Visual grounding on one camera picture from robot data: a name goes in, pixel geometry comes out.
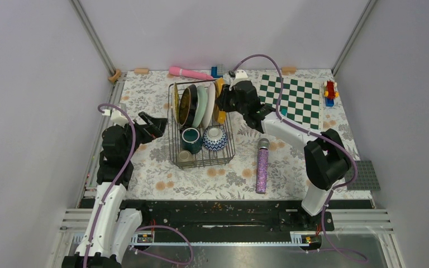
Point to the green woven bamboo plate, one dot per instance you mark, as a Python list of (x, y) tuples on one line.
[(175, 105)]

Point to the left wooden block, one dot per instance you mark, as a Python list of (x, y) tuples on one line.
[(141, 71)]

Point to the pink toy microphone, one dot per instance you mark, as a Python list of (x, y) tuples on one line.
[(177, 71)]

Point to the blue grey toy bricks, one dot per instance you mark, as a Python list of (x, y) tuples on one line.
[(217, 71)]

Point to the yellow polka dot plate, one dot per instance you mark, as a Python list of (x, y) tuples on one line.
[(219, 116)]

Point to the small beige cup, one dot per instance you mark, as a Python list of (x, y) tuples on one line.
[(184, 158)]

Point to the blue white patterned bowl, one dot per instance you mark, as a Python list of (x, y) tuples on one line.
[(214, 138)]

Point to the right wooden block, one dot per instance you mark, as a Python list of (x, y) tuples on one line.
[(288, 70)]

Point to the purple glitter microphone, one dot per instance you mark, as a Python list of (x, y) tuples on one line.
[(262, 165)]

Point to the green white chessboard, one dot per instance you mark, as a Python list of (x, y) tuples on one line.
[(302, 99)]

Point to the white plate green red rim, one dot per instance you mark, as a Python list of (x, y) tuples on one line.
[(211, 97)]

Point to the mint green plate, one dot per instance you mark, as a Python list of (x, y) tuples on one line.
[(201, 105)]

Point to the dark green mug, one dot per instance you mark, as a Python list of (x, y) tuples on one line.
[(191, 140)]

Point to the corner wooden block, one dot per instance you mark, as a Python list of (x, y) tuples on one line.
[(115, 76)]

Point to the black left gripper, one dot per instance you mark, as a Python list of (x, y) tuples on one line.
[(156, 128)]

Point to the black glossy plate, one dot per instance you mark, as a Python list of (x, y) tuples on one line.
[(187, 106)]

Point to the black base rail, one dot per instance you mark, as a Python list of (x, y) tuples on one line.
[(244, 222)]

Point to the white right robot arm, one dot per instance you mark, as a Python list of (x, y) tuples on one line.
[(327, 161)]

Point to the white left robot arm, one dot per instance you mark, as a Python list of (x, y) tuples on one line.
[(110, 228)]

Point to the grey wire dish rack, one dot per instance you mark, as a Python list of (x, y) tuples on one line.
[(205, 157)]

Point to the red yellow blue toy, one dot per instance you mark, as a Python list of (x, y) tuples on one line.
[(330, 93)]

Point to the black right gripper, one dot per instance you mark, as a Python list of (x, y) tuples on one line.
[(222, 101)]

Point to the grey lego baseplate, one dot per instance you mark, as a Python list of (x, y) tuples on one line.
[(366, 177)]

